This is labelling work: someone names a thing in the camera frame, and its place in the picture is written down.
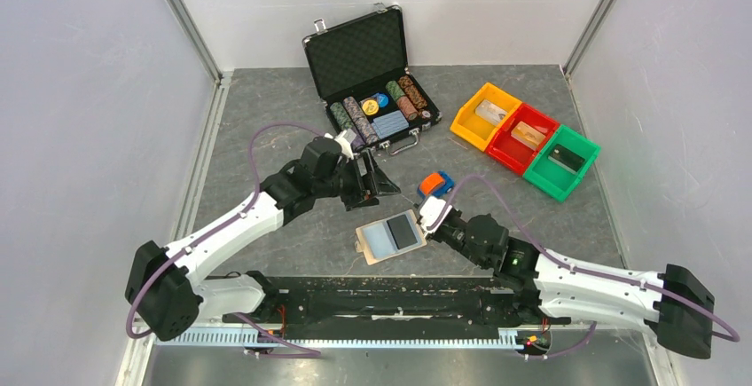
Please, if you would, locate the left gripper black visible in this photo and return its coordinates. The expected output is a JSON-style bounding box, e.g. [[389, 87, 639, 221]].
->
[[314, 149, 400, 212]]

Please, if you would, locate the black card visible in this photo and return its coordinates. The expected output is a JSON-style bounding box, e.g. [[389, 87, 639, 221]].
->
[[548, 144, 585, 174], [387, 212, 419, 250]]

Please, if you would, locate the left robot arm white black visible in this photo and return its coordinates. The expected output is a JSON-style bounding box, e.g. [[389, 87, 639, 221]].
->
[[125, 135, 401, 341]]

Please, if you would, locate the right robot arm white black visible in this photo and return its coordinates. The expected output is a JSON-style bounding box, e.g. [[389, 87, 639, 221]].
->
[[419, 200, 715, 359]]

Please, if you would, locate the orange card in red bin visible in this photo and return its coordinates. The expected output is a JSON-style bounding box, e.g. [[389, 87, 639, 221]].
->
[[510, 122, 546, 150]]

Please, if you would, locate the black card in green bin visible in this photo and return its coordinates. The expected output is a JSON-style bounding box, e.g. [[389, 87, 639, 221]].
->
[[548, 144, 585, 174]]

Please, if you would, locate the white card in yellow bin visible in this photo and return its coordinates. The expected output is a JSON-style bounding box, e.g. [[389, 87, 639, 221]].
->
[[474, 99, 507, 126]]

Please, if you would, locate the orange blue toy car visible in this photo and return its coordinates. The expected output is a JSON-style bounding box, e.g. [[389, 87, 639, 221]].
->
[[417, 170, 455, 199]]

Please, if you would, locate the yellow plastic bin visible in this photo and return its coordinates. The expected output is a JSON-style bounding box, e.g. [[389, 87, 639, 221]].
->
[[450, 83, 522, 151]]

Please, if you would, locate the green plastic bin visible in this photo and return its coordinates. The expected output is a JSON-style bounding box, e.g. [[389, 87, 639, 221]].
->
[[522, 125, 600, 201]]

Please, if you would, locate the black poker chip case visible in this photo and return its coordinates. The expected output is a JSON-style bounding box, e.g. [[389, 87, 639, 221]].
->
[[302, 4, 443, 155]]

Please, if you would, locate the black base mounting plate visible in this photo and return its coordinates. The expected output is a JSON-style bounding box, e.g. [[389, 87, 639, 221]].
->
[[247, 276, 570, 340]]

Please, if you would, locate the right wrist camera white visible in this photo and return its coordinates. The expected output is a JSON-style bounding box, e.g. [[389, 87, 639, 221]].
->
[[418, 196, 452, 235]]

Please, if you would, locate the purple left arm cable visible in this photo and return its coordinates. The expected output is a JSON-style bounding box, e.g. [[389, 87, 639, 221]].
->
[[125, 122, 328, 359]]

